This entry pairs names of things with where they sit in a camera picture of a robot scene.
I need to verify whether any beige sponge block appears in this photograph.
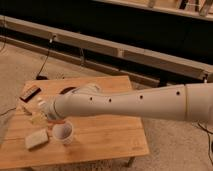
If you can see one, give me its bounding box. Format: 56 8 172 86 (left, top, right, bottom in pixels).
25 129 49 150

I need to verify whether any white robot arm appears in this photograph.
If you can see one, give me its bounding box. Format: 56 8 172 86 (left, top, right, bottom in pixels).
37 83 213 125

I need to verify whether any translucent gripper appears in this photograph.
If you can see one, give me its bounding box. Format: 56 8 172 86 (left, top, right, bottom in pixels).
31 98 53 126

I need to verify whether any long wooden rail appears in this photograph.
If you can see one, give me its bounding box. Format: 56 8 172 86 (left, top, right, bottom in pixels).
0 15 213 82

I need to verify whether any wooden table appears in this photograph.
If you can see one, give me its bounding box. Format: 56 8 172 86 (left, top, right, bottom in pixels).
0 76 149 170

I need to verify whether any black cable left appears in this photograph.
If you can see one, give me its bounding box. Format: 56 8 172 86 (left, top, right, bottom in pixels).
35 35 56 81

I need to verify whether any black cable right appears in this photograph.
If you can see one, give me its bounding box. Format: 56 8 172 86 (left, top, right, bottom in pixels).
196 121 213 161

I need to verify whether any dark red rectangular block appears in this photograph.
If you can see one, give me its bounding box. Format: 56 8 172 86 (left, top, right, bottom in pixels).
20 85 41 102

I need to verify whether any black cable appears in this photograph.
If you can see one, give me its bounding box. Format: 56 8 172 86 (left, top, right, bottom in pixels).
196 121 213 161
35 35 56 81

